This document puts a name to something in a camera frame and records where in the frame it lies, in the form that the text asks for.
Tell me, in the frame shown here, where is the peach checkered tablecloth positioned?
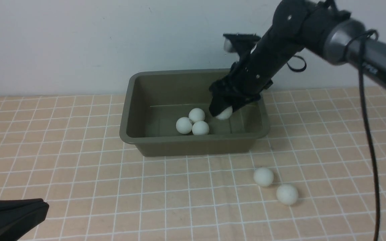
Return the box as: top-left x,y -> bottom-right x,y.
0,87 -> 374,241

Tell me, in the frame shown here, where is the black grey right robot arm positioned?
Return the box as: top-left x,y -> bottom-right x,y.
209,0 -> 386,116

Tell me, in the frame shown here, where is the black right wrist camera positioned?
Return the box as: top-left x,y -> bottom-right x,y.
223,33 -> 261,56

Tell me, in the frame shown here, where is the white ping-pong ball with mark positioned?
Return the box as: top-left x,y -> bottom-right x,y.
192,121 -> 210,135

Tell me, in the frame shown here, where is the olive green plastic bin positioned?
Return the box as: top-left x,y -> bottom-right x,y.
119,69 -> 271,157

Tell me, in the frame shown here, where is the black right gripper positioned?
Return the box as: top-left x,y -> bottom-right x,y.
209,20 -> 303,117

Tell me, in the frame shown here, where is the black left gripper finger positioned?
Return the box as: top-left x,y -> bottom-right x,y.
0,198 -> 49,241

